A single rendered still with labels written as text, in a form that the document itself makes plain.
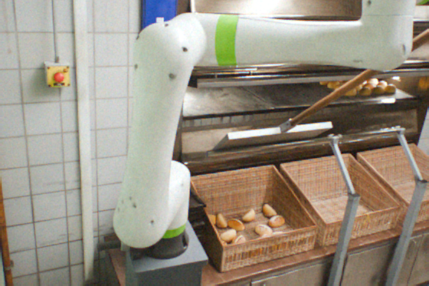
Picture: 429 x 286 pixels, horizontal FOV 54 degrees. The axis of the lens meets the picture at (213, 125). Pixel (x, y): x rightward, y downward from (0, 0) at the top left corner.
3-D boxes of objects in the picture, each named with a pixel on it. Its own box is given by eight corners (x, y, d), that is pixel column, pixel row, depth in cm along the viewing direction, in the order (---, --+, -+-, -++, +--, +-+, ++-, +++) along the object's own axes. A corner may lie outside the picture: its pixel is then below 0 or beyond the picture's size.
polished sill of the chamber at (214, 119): (178, 123, 225) (178, 116, 223) (415, 101, 300) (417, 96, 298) (181, 127, 220) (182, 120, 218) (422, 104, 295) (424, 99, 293)
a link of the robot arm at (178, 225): (129, 238, 113) (129, 175, 106) (152, 208, 127) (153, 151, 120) (175, 249, 110) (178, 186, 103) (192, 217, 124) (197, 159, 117)
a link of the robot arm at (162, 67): (100, 248, 98) (122, 19, 77) (131, 212, 113) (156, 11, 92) (152, 267, 96) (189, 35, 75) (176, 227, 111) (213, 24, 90)
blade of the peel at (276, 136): (332, 127, 200) (330, 121, 200) (229, 139, 177) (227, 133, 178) (293, 149, 231) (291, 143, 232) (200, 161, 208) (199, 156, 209)
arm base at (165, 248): (100, 271, 109) (99, 252, 107) (94, 237, 122) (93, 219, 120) (195, 254, 118) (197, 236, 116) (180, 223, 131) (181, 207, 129)
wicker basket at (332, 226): (272, 202, 265) (278, 162, 255) (341, 188, 289) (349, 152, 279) (321, 249, 225) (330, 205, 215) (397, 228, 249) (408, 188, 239)
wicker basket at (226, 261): (183, 218, 241) (186, 175, 231) (267, 202, 264) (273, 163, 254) (219, 274, 200) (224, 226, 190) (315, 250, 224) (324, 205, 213)
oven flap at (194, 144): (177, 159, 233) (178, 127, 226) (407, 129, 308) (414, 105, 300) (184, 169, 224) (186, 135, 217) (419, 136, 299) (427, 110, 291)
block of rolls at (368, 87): (296, 73, 332) (296, 66, 330) (342, 71, 352) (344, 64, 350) (348, 97, 282) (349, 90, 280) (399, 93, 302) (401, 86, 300)
